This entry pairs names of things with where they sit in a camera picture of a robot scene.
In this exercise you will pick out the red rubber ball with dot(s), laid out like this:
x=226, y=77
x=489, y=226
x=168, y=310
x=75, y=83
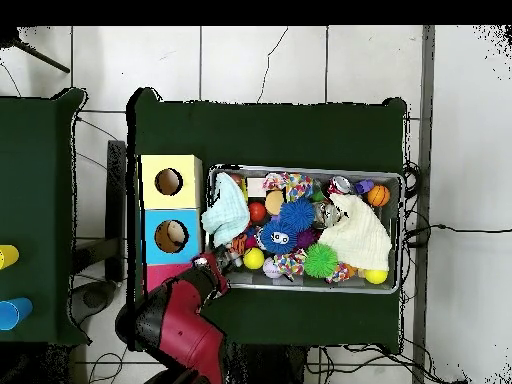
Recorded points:
x=257, y=212

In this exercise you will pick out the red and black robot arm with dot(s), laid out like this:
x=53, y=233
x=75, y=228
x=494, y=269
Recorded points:
x=184, y=328

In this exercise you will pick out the dark green table cloth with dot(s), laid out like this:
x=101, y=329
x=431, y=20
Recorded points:
x=36, y=180
x=260, y=136

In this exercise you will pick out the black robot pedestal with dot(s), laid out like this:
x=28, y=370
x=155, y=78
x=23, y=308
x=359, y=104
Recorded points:
x=264, y=368

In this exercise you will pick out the colourful patterned cloth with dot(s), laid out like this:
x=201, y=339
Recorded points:
x=298, y=186

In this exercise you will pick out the orange toy basketball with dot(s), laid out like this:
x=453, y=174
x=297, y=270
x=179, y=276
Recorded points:
x=378, y=195

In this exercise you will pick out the black metal stand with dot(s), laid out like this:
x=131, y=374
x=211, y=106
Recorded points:
x=116, y=200

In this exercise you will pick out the black tripod leg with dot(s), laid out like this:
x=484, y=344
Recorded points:
x=40, y=58

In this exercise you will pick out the blue cylinder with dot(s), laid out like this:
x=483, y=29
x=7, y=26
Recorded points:
x=14, y=314

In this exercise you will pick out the wooden box with three holes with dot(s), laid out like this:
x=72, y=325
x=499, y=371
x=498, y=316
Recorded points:
x=188, y=200

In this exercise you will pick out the green spiky rubber ball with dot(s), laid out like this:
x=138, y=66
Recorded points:
x=320, y=260

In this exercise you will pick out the blue spiky rubber ball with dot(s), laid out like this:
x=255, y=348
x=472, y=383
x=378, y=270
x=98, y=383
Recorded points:
x=296, y=214

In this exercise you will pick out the light blue quilted cloth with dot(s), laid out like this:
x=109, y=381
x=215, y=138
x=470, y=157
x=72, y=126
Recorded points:
x=228, y=212

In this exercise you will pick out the cream quilted cloth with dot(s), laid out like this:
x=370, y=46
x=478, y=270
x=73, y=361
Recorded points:
x=360, y=236

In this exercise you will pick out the red soda can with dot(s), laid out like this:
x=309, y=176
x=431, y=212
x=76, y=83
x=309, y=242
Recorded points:
x=340, y=185

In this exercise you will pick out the blue spiky ball with eyes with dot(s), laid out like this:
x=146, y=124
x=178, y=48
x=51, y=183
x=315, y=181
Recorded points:
x=278, y=236

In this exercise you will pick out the yellow ball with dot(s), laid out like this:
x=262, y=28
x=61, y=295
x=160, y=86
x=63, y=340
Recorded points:
x=375, y=276

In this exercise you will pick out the yellow cylinder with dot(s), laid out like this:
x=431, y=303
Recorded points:
x=8, y=256

